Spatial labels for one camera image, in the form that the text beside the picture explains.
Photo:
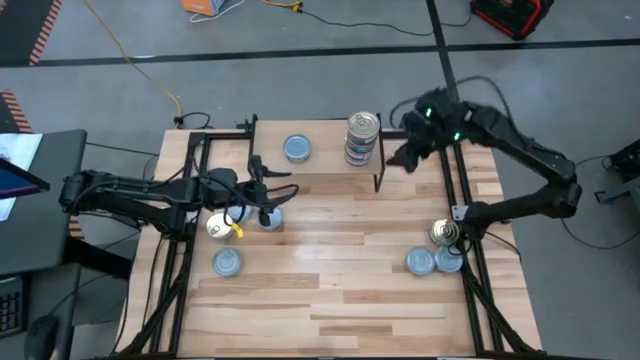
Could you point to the black keyboard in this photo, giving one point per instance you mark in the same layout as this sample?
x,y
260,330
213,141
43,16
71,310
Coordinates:
x,y
11,307

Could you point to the rear green rim can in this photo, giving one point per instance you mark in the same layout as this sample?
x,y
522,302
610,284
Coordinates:
x,y
444,231

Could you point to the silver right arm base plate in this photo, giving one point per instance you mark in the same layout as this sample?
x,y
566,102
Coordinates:
x,y
457,212

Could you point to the red black equipment case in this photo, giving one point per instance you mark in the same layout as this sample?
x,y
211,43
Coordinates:
x,y
510,15

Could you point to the dark monitor screen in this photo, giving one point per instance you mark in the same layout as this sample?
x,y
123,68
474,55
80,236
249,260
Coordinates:
x,y
15,182

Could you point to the black computer mouse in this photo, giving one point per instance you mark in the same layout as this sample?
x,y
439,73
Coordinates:
x,y
42,337

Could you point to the black equipment stand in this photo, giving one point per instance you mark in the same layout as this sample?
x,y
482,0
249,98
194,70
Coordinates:
x,y
625,162

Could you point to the yellow power plug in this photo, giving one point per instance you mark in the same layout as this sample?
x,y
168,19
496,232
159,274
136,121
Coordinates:
x,y
296,6

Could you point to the white paper sheet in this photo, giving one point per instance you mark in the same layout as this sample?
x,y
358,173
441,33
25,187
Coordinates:
x,y
22,147

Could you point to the orange device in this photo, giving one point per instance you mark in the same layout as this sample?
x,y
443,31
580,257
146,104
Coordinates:
x,y
200,6

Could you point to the grey desk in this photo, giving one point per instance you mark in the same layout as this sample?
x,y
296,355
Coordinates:
x,y
50,225

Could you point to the grey side table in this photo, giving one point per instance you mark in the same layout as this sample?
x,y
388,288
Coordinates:
x,y
67,295

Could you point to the black aluminium table frame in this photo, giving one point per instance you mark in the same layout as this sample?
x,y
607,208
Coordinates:
x,y
225,134

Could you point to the black mat orange striped edge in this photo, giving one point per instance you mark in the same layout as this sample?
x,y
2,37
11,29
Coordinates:
x,y
12,112
20,30

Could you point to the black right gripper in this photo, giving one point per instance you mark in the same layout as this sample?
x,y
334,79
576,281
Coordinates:
x,y
432,122

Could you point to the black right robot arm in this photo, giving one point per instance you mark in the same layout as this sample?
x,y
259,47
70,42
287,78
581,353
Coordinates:
x,y
530,152

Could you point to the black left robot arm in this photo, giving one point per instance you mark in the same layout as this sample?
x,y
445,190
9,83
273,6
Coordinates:
x,y
125,195

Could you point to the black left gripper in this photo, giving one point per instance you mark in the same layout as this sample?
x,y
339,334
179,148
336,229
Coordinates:
x,y
250,195

